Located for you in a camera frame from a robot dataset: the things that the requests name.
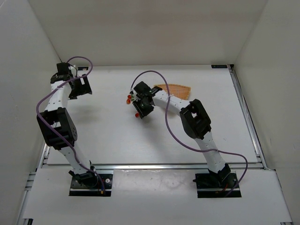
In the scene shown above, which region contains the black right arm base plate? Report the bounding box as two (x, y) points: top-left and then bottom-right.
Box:
(193, 172), (241, 198)

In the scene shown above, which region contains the aluminium left side rail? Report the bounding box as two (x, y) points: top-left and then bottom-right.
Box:
(35, 143), (50, 171)

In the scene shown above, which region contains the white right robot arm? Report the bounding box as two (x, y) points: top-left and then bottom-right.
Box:
(128, 82), (231, 186)

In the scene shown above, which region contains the aluminium front rail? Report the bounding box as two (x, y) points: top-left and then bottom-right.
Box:
(41, 163), (264, 170)

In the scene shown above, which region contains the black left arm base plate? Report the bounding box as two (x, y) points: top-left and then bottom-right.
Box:
(68, 171), (113, 197)

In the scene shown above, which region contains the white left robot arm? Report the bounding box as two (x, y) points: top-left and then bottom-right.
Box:
(37, 62), (100, 189)

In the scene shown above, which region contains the woven fan-shaped fruit basket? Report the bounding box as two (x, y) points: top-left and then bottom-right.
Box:
(153, 83), (191, 100)

